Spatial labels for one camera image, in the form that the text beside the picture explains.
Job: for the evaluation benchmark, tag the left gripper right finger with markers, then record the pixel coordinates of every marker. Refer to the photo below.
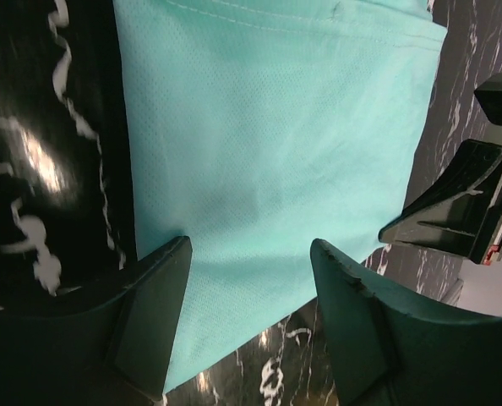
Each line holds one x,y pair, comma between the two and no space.
391,346

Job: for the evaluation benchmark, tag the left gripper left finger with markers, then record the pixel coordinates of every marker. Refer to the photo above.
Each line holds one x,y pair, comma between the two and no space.
107,343

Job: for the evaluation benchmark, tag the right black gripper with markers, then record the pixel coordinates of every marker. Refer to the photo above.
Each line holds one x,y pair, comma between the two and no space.
461,213

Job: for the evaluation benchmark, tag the teal t shirt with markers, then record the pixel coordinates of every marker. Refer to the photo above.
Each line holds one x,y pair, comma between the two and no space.
256,127

